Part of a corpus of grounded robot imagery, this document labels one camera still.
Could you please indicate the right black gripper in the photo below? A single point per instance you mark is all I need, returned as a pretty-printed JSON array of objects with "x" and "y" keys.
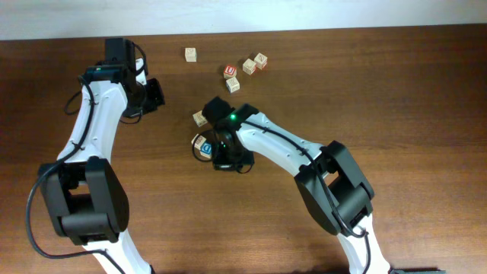
[{"x": 221, "y": 163}]

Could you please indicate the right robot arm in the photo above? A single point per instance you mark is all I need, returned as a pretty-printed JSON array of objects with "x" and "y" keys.
[{"x": 335, "y": 191}]

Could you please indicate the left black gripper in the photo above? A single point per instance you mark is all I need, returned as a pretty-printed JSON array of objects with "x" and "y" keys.
[{"x": 158, "y": 99}]

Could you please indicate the plain wooden block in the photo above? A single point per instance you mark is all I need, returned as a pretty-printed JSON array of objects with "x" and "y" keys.
[
  {"x": 190, "y": 54},
  {"x": 199, "y": 119}
]

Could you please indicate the plain wooden block middle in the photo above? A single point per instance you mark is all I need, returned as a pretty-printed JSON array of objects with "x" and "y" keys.
[{"x": 199, "y": 119}]

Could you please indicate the red U wooden block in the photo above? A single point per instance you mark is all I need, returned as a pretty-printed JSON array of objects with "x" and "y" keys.
[{"x": 229, "y": 72}]

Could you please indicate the wooden block red drawing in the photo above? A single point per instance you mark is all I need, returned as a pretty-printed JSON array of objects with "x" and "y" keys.
[{"x": 198, "y": 141}]

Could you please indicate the blue D wooden block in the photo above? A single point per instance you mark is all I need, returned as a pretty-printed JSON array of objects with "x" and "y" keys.
[{"x": 206, "y": 150}]

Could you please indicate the plain wooden block far left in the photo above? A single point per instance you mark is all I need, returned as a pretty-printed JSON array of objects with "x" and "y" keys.
[{"x": 190, "y": 54}]

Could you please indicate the wooden block beside top right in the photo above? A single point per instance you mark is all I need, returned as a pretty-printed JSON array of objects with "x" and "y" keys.
[{"x": 249, "y": 66}]

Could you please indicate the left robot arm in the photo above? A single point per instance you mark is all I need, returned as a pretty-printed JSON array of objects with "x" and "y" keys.
[{"x": 84, "y": 198}]

